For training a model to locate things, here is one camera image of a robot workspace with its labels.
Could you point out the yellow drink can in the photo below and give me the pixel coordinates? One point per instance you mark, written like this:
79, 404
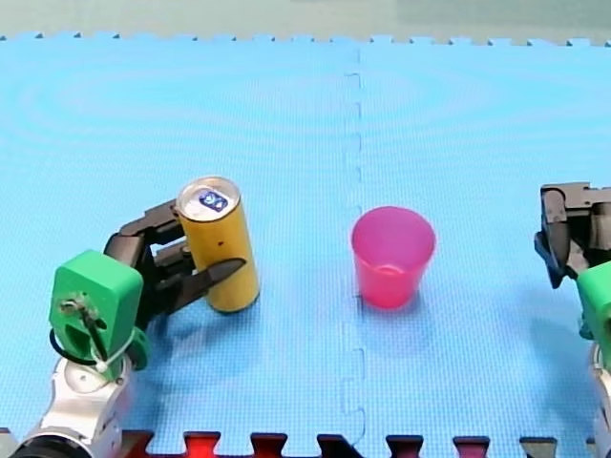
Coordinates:
220, 248

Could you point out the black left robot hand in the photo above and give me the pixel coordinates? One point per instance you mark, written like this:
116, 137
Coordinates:
164, 286

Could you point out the pink plastic cup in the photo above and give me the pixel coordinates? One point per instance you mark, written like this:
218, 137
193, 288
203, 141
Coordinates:
392, 260

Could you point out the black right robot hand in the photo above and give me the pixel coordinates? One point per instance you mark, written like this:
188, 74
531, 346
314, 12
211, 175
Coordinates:
570, 229

